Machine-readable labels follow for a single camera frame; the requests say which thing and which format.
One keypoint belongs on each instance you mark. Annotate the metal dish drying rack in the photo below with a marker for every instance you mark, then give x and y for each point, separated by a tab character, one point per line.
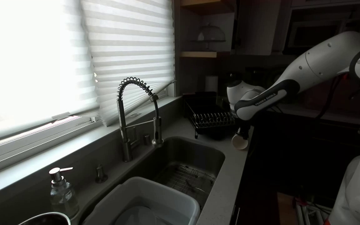
208	117

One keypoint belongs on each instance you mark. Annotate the clear soap dispenser bottle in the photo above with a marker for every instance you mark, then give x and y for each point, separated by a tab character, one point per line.
62	195

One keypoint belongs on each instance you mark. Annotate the patterned paper coffee cup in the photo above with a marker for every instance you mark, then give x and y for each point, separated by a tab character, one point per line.
240	142

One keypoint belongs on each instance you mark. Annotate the white pleated window blind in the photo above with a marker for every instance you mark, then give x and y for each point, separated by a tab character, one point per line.
129	38

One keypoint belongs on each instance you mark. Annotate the small steel pot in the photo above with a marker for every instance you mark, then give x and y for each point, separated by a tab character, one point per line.
52	218

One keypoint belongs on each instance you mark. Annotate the white plastic wash basin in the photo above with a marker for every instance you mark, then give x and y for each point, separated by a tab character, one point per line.
142	202

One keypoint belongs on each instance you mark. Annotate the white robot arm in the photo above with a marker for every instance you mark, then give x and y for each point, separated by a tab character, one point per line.
327	60

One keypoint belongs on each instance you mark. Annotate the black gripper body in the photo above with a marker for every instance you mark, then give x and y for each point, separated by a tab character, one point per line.
244	128

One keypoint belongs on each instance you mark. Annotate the stainless steel sink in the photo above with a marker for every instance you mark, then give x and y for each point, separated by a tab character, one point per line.
173	150

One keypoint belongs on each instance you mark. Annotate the sink bottom wire grid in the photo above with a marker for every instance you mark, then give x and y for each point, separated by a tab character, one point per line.
190	180

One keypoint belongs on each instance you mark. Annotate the wooden wall shelf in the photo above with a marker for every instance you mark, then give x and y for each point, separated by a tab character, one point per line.
204	54

